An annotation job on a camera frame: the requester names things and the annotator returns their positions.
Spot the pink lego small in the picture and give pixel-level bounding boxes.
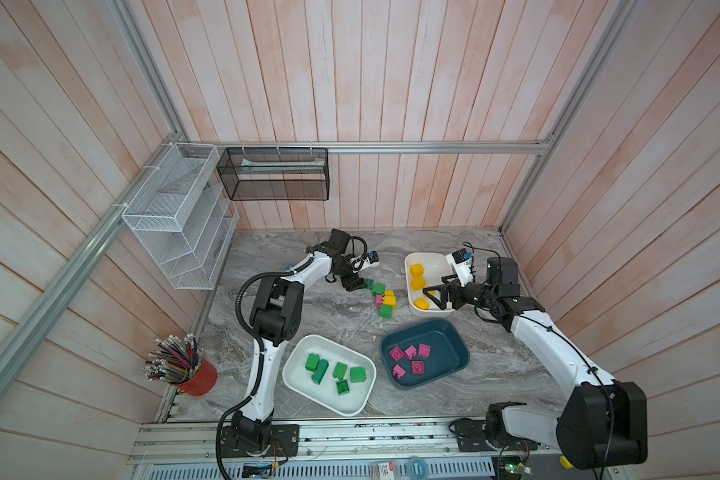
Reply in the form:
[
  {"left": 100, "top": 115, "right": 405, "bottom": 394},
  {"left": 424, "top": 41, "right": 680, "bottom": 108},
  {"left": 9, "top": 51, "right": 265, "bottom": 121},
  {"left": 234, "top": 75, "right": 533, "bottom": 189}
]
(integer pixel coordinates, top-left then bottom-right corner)
[{"left": 418, "top": 343, "right": 430, "bottom": 358}]

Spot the long green lego brick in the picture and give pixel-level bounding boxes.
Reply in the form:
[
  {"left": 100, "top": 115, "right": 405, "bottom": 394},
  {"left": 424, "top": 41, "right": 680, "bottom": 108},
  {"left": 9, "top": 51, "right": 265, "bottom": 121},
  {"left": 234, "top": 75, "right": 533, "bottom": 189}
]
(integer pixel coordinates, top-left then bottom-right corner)
[{"left": 311, "top": 359, "right": 329, "bottom": 385}]

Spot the green square lego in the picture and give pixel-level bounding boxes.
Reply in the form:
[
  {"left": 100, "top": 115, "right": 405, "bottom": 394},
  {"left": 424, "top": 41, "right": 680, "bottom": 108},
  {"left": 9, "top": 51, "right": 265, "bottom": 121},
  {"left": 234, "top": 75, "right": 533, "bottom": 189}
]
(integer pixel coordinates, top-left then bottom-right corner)
[{"left": 336, "top": 379, "right": 350, "bottom": 396}]

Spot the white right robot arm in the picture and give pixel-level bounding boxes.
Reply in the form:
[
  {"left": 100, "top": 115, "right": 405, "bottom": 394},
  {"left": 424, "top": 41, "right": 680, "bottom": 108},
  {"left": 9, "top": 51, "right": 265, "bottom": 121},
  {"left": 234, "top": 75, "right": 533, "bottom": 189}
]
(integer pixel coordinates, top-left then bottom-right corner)
[{"left": 423, "top": 249, "right": 648, "bottom": 470}]

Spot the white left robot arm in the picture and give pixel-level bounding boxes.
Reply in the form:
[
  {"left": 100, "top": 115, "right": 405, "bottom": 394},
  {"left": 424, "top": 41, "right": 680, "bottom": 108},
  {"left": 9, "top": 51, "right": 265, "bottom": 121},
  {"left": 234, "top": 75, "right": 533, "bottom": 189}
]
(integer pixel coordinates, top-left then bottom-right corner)
[{"left": 215, "top": 229, "right": 379, "bottom": 455}]

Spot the white rectangular bin far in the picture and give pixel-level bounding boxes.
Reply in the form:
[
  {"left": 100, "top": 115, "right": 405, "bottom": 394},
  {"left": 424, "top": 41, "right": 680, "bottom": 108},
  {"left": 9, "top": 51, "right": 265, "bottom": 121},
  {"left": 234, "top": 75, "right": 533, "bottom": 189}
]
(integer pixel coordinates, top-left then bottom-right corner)
[{"left": 405, "top": 252, "right": 454, "bottom": 318}]

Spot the white rectangular bin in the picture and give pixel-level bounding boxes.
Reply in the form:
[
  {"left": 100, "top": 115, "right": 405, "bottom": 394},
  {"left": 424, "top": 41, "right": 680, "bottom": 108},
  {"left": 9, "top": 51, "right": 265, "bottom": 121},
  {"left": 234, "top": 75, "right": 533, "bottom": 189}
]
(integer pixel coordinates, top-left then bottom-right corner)
[
  {"left": 282, "top": 335, "right": 377, "bottom": 417},
  {"left": 405, "top": 252, "right": 454, "bottom": 318}
]

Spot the teal rectangular bin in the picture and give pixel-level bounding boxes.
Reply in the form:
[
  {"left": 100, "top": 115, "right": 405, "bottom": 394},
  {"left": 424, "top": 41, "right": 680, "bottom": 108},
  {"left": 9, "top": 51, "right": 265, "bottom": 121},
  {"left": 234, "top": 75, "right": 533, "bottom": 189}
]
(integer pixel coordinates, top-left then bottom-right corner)
[{"left": 380, "top": 319, "right": 470, "bottom": 390}]

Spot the white rectangular bin near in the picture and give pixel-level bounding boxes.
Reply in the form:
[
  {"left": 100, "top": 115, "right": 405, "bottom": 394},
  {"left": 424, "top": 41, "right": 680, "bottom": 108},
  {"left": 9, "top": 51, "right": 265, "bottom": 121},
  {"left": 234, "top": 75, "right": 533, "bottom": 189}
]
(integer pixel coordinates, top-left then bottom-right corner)
[{"left": 282, "top": 335, "right": 377, "bottom": 417}]

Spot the red cup of pencils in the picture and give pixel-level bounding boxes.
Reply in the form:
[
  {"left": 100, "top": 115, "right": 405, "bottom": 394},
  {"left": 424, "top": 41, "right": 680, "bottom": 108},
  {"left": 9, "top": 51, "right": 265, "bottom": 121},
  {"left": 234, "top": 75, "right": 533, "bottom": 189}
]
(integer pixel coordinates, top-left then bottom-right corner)
[{"left": 144, "top": 333, "right": 218, "bottom": 397}]

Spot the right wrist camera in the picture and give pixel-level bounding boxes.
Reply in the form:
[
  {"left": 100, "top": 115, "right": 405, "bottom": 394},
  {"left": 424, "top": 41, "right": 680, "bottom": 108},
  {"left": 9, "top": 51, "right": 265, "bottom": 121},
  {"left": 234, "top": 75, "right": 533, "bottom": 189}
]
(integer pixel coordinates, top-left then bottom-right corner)
[{"left": 446, "top": 248, "right": 474, "bottom": 287}]

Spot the black mesh wall basket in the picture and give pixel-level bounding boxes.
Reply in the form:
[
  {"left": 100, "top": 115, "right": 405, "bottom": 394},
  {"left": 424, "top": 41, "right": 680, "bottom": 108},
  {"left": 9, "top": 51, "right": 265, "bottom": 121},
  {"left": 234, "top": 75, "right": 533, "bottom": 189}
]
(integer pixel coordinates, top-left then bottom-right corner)
[{"left": 216, "top": 146, "right": 331, "bottom": 202}]

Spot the white wire mesh shelf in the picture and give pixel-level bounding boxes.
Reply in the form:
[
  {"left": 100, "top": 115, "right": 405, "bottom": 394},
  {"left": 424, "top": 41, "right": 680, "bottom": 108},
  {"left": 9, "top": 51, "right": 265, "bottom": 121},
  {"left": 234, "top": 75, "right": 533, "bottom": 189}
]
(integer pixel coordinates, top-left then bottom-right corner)
[{"left": 122, "top": 143, "right": 239, "bottom": 290}]

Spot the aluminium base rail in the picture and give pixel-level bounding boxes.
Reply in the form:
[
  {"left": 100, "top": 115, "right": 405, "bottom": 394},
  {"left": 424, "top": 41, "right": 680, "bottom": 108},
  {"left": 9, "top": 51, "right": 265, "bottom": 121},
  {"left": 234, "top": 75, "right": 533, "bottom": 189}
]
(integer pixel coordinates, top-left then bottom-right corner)
[{"left": 126, "top": 417, "right": 578, "bottom": 479}]

